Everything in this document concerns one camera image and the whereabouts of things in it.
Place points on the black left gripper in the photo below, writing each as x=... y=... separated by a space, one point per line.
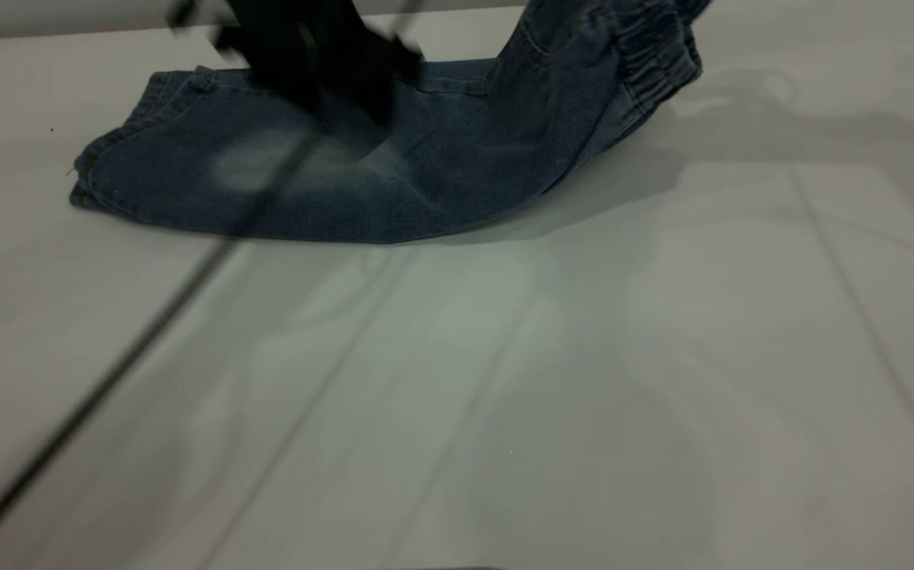
x=298 y=39

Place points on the blue denim pants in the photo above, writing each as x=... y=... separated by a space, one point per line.
x=441 y=174

